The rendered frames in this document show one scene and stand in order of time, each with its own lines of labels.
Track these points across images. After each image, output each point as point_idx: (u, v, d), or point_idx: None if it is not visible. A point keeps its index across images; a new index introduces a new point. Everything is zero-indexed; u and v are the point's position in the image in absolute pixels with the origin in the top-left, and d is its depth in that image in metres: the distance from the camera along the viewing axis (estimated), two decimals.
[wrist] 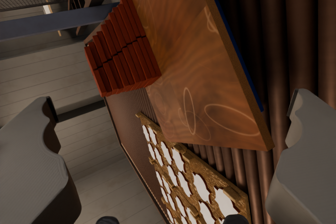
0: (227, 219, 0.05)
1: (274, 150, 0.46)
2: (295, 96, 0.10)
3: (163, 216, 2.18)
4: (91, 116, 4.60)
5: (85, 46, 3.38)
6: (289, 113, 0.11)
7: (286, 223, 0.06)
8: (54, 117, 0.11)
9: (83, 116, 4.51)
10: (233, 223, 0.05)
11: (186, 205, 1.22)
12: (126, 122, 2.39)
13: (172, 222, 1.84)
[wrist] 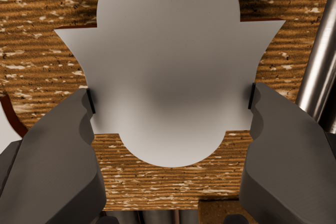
0: (227, 219, 0.05)
1: None
2: (254, 90, 0.11)
3: None
4: None
5: None
6: (250, 106, 0.11)
7: (259, 214, 0.06)
8: (91, 108, 0.11)
9: None
10: (233, 223, 0.05)
11: None
12: None
13: None
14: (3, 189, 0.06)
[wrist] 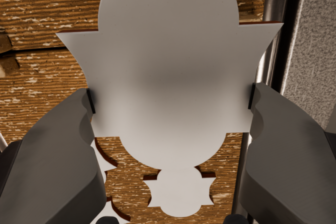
0: (227, 219, 0.05)
1: None
2: (254, 90, 0.11)
3: None
4: None
5: None
6: (250, 106, 0.11)
7: (259, 214, 0.06)
8: (91, 108, 0.11)
9: None
10: (233, 223, 0.05)
11: None
12: None
13: None
14: (3, 189, 0.06)
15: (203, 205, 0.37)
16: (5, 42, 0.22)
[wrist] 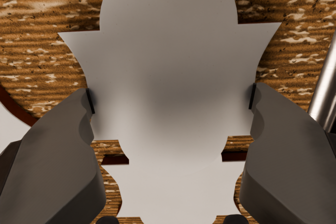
0: (227, 219, 0.05)
1: None
2: (254, 90, 0.11)
3: None
4: None
5: None
6: (250, 106, 0.11)
7: (260, 214, 0.06)
8: (91, 108, 0.11)
9: None
10: (233, 223, 0.05)
11: None
12: None
13: None
14: (2, 189, 0.06)
15: (218, 215, 0.20)
16: None
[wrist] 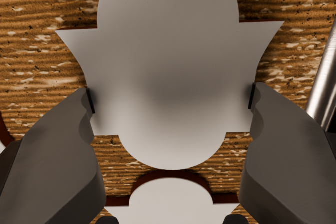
0: (227, 219, 0.05)
1: None
2: (254, 90, 0.11)
3: None
4: None
5: None
6: (250, 106, 0.11)
7: (259, 214, 0.06)
8: (91, 108, 0.11)
9: None
10: (233, 223, 0.05)
11: None
12: None
13: None
14: (3, 189, 0.06)
15: None
16: None
